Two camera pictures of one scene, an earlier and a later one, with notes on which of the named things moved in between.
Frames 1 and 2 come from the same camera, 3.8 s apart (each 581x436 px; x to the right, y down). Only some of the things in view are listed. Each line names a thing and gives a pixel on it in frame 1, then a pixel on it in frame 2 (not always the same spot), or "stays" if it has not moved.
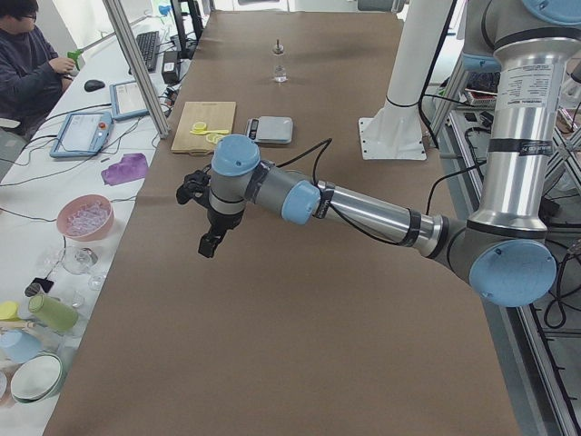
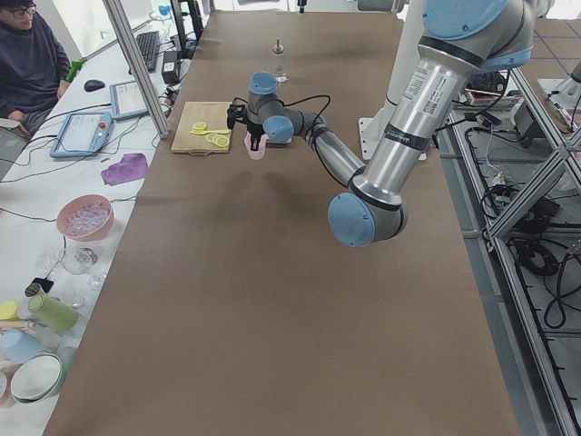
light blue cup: x=18 y=346 stays
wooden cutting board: x=215 y=115 stays
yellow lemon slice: x=199 y=128 stays
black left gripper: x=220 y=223 to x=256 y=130
